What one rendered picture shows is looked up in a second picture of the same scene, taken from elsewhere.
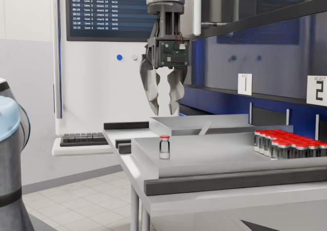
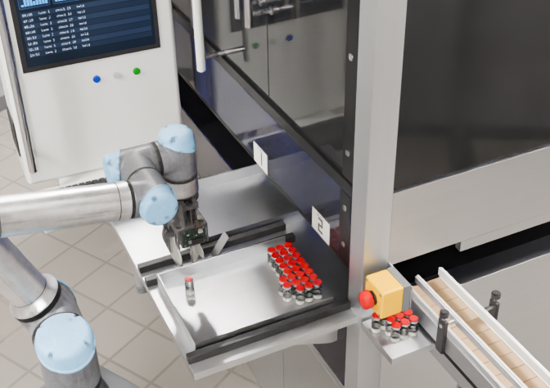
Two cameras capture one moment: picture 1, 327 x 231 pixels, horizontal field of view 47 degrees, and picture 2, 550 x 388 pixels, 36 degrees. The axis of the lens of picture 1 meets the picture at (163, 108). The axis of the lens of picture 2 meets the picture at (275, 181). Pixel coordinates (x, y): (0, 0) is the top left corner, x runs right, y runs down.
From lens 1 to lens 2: 1.39 m
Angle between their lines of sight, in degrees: 29
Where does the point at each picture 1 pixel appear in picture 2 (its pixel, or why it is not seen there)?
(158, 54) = (181, 239)
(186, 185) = (214, 352)
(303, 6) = (308, 146)
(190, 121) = (203, 183)
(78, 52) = (42, 84)
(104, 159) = not seen: hidden behind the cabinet
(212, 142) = (230, 258)
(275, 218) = not seen: hidden behind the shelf
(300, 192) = (294, 340)
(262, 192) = (267, 346)
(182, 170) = (211, 340)
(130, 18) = (105, 28)
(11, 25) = not seen: outside the picture
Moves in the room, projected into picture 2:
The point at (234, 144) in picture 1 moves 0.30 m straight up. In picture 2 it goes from (250, 255) to (246, 153)
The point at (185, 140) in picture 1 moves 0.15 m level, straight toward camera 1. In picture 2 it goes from (205, 263) to (209, 304)
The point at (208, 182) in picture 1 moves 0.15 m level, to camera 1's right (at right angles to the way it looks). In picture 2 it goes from (230, 346) to (297, 336)
